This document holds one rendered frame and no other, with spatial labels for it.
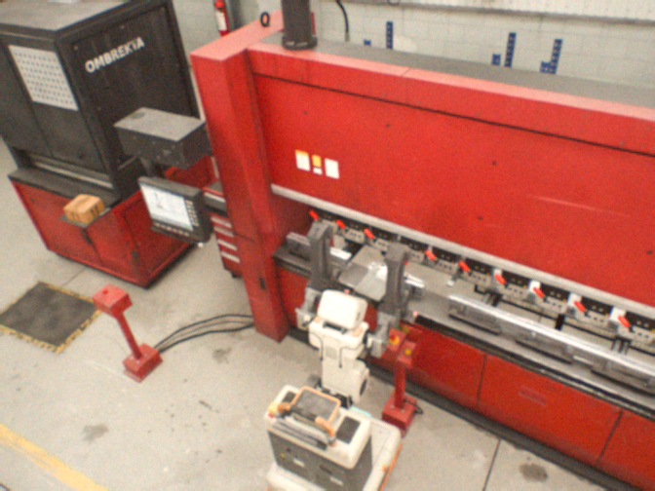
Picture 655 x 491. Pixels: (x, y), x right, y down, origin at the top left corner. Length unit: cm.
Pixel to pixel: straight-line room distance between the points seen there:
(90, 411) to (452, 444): 259
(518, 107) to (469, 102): 21
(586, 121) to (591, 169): 22
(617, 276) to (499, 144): 82
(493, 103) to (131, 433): 320
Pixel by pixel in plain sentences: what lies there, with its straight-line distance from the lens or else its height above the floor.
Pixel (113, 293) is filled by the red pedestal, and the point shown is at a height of 80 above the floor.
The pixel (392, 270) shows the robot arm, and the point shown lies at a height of 155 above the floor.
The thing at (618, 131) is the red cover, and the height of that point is 223.
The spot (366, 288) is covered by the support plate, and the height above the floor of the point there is 100.
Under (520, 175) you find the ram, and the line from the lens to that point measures 264.
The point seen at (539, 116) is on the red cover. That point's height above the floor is 223.
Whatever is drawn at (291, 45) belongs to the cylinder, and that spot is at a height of 233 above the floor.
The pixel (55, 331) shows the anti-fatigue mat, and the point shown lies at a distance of 517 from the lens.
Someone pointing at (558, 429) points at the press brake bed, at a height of 38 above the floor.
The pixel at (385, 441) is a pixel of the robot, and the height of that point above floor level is 28.
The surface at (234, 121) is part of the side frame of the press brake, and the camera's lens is 318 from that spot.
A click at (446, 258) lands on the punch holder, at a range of 310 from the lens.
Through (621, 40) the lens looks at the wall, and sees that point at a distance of 699.
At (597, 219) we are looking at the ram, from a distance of 267.
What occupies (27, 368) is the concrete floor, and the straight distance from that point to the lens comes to 501.
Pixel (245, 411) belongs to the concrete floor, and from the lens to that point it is 406.
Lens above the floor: 331
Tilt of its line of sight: 40 degrees down
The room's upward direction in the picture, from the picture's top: 5 degrees counter-clockwise
